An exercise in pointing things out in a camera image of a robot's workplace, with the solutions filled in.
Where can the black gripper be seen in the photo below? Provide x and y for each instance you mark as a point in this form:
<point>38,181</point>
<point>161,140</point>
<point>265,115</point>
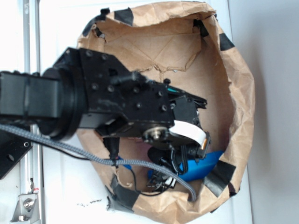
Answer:
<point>130,105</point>

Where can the blue plastic bottle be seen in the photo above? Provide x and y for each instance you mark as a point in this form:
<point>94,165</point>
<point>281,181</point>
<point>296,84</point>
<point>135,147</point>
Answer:
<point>196,170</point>

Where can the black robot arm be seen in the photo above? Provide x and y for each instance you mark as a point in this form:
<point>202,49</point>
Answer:
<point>93,90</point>

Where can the brown paper bag bin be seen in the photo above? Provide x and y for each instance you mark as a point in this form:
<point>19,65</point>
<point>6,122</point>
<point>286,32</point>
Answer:
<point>182,41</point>

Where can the aluminium frame rail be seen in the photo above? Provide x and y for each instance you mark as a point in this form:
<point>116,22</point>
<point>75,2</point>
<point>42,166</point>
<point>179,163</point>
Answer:
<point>31,165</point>

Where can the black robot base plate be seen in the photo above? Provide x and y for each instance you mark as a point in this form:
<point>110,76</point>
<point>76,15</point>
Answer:
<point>12,150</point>

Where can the metal corner bracket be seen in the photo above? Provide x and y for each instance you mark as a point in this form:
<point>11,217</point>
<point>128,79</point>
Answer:
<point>26,211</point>

